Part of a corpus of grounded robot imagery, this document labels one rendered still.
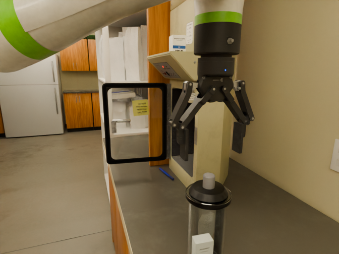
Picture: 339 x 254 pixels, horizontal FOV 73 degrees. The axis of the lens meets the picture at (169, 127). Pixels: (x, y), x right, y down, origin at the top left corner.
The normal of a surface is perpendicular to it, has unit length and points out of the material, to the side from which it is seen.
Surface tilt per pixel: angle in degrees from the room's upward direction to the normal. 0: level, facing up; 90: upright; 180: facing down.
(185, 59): 90
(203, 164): 90
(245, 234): 0
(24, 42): 128
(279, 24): 90
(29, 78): 90
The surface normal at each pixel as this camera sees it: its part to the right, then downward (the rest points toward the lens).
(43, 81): 0.34, 0.22
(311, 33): -0.94, 0.07
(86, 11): -0.02, 0.79
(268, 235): 0.00, -0.97
